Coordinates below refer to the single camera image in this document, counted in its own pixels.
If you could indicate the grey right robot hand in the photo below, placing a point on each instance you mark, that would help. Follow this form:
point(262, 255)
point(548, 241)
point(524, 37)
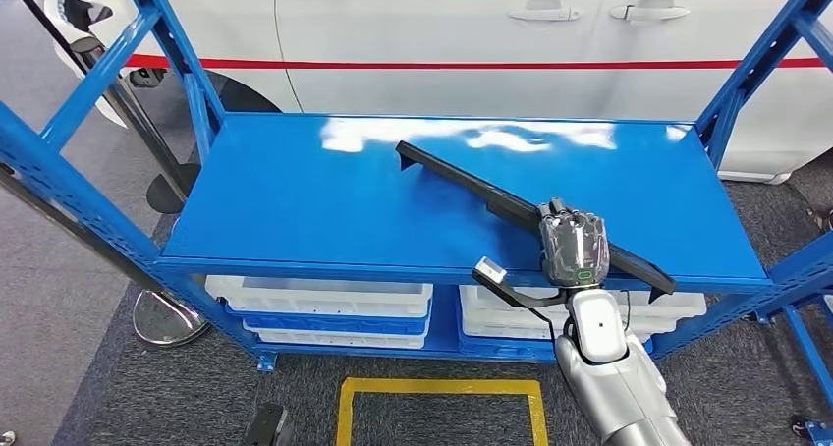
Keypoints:
point(576, 248)

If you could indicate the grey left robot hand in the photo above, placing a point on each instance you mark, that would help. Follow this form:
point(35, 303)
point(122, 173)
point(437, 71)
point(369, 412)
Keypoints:
point(288, 433)

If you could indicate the long black plastic part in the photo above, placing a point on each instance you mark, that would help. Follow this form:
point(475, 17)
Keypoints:
point(468, 183)

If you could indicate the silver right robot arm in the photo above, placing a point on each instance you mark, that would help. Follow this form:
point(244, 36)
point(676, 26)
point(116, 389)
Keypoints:
point(612, 391)

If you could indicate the blue metal shelf rack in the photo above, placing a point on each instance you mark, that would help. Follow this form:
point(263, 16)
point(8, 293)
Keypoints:
point(293, 202)

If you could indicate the white car with red stripe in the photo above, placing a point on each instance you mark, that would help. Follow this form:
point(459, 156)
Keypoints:
point(455, 26)

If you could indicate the blue wheeled rack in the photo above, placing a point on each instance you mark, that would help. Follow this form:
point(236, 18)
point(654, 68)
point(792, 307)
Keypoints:
point(810, 358)

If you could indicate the black camera bracket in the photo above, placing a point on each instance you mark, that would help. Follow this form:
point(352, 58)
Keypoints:
point(520, 296)

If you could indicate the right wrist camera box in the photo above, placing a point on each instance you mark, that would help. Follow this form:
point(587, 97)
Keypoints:
point(489, 270)

